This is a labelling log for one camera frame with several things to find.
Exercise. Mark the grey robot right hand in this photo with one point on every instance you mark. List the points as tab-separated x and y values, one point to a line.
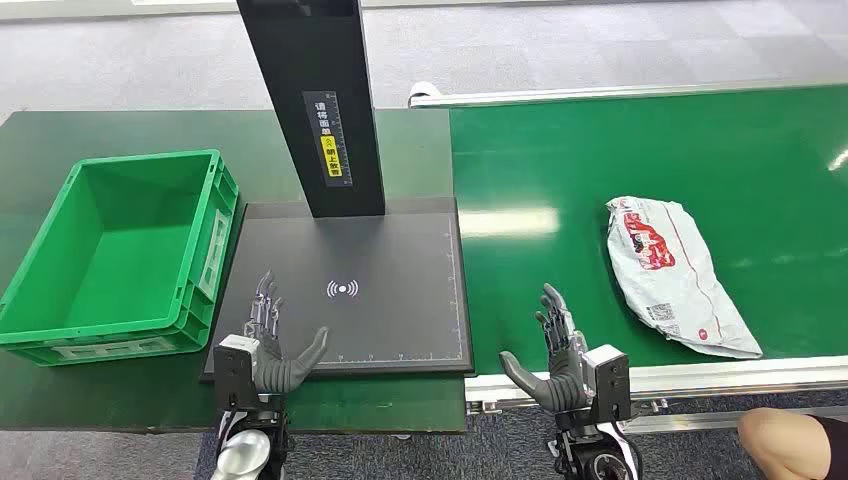
563	387

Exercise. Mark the green plastic crate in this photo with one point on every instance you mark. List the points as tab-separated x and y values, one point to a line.
126	265

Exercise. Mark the aluminium conveyor frame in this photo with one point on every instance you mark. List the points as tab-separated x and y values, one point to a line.
729	379

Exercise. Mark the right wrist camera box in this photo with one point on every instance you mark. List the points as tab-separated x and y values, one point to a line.
611	381

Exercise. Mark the white package with red print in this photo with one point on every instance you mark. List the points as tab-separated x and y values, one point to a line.
669	278

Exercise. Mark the black and yellow column label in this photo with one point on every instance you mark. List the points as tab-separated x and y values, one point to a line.
329	139

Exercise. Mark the dark green table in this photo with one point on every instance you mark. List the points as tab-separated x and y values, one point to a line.
404	152

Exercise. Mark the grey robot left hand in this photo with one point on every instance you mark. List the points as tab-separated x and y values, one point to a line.
272	371

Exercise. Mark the green conveyor belt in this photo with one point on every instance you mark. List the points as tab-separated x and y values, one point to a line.
596	152

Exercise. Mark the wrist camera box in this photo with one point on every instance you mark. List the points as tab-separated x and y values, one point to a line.
611	381
233	371

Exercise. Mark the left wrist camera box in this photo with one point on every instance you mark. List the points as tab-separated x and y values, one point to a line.
233	371

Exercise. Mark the black scanner column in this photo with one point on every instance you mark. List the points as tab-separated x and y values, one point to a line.
305	60

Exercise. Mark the person's leg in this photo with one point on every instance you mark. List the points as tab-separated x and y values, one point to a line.
778	444

